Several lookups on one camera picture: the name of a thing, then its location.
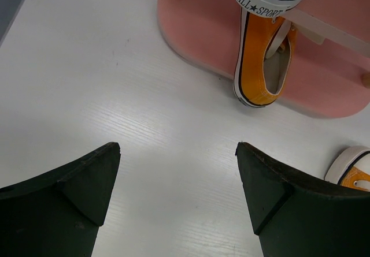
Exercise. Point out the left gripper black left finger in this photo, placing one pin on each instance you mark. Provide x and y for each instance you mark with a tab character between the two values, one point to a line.
59	212

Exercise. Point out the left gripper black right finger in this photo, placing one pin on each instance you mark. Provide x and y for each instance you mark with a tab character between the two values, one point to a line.
296	214

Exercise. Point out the orange sneaker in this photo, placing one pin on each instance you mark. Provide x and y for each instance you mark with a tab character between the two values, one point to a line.
265	53
351	169

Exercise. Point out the pink three-tier shoe shelf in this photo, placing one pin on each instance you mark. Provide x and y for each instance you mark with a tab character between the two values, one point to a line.
313	54

